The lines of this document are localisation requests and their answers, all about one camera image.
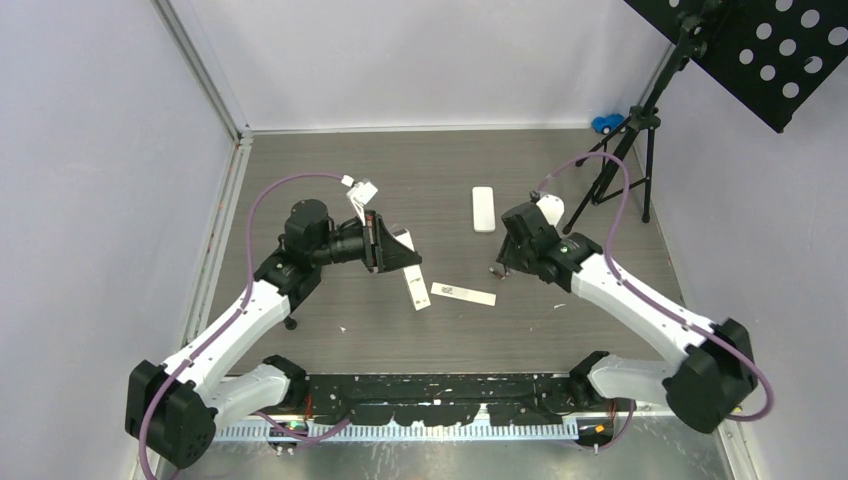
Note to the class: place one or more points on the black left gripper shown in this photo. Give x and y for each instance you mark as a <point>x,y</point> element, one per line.
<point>382,252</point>

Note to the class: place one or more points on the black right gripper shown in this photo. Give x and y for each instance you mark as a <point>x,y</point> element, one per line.
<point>507,255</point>

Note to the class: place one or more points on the white rectangular box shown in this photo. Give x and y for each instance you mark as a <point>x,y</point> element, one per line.
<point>415,281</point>

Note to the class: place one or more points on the white remote control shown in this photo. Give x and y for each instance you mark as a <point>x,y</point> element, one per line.
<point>483,209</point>

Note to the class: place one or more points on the long white battery cover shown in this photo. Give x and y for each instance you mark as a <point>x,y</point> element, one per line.
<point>463,294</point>

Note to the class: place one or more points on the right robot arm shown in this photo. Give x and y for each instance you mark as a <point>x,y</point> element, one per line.
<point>706,369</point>

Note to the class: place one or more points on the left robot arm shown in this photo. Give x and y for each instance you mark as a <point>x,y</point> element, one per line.
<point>176,407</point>

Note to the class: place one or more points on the black tripod stand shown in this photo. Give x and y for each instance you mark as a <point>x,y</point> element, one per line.
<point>644,117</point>

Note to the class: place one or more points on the blue toy car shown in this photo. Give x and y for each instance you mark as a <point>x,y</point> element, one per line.
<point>604,125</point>

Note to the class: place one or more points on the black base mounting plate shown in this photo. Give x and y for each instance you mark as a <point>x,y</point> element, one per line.
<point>525,399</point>

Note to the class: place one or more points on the black perforated music stand tray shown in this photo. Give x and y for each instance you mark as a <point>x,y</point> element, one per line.
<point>770,55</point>

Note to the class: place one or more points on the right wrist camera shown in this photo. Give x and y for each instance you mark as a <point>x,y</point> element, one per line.
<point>547,209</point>

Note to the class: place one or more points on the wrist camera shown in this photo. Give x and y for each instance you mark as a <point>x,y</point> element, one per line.
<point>547,209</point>
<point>359,194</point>

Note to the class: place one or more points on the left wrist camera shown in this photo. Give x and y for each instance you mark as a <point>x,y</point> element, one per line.
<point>359,194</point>

